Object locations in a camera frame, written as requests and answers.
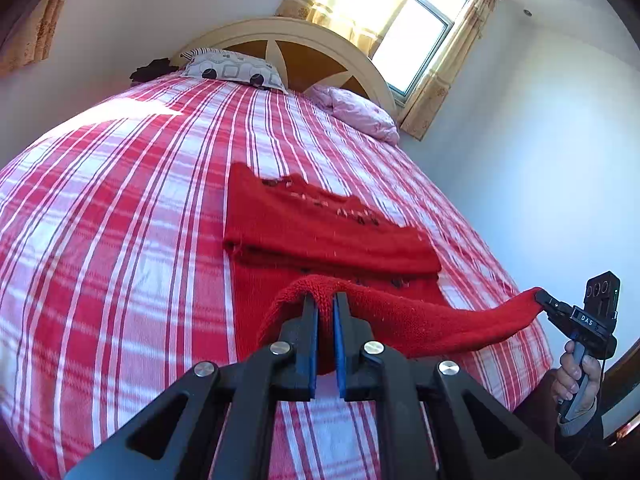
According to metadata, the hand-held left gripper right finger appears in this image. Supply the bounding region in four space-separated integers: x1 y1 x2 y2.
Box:
332 291 581 480

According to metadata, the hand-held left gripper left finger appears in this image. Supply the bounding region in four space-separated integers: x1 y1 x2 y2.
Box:
64 292 321 480

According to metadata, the red knitted sweater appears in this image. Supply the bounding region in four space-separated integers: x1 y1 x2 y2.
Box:
222 161 546 376

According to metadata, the person's right forearm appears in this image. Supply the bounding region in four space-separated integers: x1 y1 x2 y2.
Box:
550 395 621 480

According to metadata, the person's right hand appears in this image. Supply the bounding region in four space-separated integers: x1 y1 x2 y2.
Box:
551 341 604 406

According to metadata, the red plaid bed sheet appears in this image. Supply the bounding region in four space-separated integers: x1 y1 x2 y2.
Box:
0 70 553 480

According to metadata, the pink pillow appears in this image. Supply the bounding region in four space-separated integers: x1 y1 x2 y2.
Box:
305 85 401 145

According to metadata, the cream wooden headboard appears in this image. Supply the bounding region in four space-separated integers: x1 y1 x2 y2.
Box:
172 16 398 121

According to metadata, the sliding window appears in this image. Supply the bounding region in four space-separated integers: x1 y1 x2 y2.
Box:
370 0 473 101

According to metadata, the grey patterned pillow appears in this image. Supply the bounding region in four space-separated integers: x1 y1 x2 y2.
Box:
180 47 288 95

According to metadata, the dark cloth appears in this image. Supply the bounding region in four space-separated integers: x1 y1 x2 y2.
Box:
130 58 180 82

